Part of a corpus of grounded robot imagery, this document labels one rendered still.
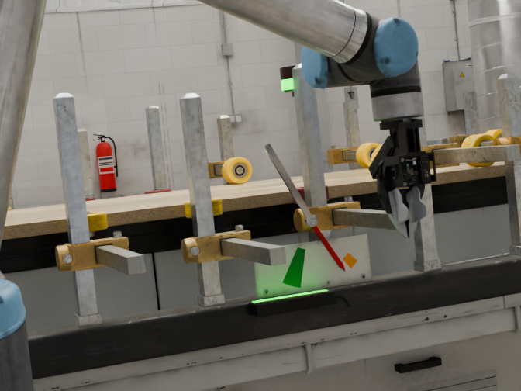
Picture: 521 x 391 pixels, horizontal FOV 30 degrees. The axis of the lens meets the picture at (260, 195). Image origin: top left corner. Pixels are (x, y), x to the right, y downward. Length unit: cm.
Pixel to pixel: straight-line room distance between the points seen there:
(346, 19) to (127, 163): 777
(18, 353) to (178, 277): 95
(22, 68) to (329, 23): 46
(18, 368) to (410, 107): 84
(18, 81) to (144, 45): 792
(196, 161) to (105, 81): 732
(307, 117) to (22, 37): 77
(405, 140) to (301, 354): 58
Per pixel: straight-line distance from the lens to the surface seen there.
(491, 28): 594
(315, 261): 202
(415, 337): 218
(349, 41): 152
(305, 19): 148
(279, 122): 961
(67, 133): 188
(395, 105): 173
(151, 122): 304
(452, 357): 251
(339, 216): 200
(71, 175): 188
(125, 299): 214
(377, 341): 214
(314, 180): 202
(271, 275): 199
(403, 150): 173
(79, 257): 188
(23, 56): 144
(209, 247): 194
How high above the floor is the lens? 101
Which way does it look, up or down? 3 degrees down
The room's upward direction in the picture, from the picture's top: 6 degrees counter-clockwise
